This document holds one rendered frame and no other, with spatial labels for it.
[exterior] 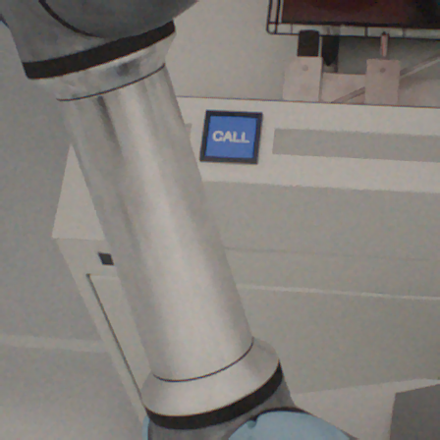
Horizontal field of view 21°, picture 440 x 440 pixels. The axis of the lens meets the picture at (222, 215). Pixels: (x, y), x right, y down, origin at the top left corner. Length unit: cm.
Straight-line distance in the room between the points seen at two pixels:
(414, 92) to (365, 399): 33
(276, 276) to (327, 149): 21
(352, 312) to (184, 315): 48
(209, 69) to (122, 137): 51
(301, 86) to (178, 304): 40
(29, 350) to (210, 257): 126
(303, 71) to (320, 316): 30
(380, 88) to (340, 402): 32
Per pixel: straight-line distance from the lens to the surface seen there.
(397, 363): 148
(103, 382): 207
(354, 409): 115
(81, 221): 126
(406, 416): 110
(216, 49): 136
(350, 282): 128
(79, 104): 85
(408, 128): 113
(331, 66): 130
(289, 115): 114
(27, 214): 225
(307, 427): 84
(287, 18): 128
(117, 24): 76
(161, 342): 91
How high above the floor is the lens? 191
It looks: 61 degrees down
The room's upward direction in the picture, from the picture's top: 10 degrees counter-clockwise
